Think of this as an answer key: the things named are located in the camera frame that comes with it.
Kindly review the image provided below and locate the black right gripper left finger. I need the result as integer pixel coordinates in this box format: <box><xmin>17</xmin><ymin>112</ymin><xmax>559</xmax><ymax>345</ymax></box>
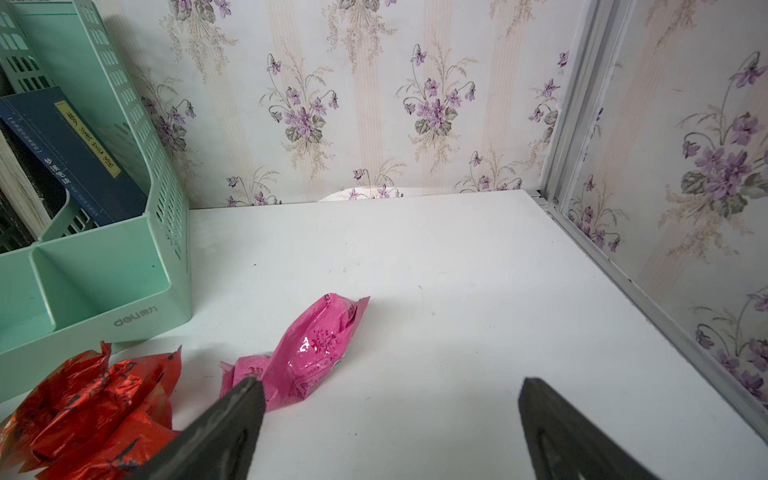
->
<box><xmin>129</xmin><ymin>378</ymin><xmax>266</xmax><ymax>479</ymax></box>

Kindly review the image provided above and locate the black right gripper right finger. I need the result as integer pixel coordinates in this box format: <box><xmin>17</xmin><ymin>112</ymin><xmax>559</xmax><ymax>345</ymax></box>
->
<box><xmin>518</xmin><ymin>378</ymin><xmax>656</xmax><ymax>479</ymax></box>

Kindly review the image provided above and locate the red foil tea bag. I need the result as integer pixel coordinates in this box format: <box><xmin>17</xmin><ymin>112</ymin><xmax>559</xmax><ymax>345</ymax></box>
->
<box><xmin>1</xmin><ymin>343</ymin><xmax>182</xmax><ymax>476</ymax></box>
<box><xmin>35</xmin><ymin>409</ymin><xmax>177</xmax><ymax>479</ymax></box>

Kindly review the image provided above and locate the pink tea bag packet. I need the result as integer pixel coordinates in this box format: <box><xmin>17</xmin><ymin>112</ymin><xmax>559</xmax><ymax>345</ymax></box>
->
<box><xmin>219</xmin><ymin>294</ymin><xmax>370</xmax><ymax>412</ymax></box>

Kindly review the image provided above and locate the mint green file organizer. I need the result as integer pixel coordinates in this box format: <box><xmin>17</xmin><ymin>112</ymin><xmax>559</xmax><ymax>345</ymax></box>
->
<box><xmin>1</xmin><ymin>1</ymin><xmax>192</xmax><ymax>400</ymax></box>

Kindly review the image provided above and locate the dark blue book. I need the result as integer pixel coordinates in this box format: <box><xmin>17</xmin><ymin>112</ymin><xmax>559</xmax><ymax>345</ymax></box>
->
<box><xmin>1</xmin><ymin>87</ymin><xmax>147</xmax><ymax>226</ymax></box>

